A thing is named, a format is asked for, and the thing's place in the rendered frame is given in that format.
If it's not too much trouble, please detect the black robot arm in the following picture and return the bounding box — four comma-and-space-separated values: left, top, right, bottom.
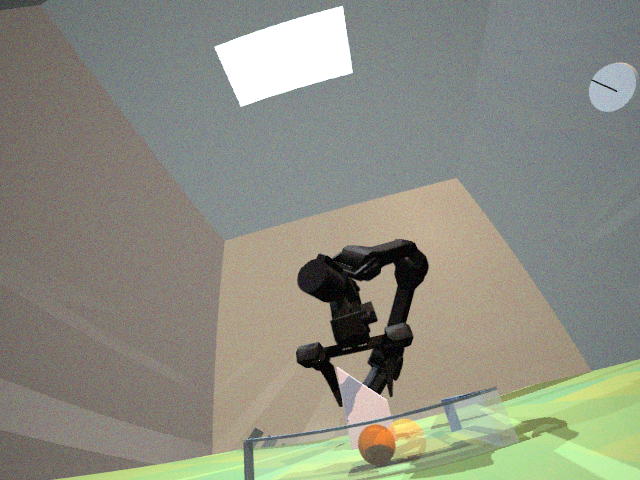
297, 239, 428, 396

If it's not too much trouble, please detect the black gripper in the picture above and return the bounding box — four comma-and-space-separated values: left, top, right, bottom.
296, 302, 413, 407

